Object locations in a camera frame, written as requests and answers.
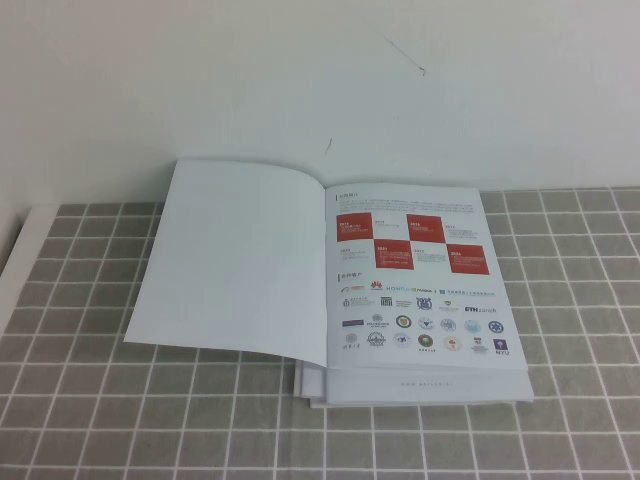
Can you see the white printed brochure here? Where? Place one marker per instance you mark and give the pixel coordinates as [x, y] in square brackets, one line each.
[240, 260]

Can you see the white booklet with web address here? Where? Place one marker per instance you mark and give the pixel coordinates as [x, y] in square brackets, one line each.
[425, 387]

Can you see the plain white booklet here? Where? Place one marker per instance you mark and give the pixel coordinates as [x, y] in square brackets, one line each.
[309, 385]

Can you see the grey checked tablecloth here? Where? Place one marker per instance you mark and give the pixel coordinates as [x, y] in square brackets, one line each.
[100, 400]

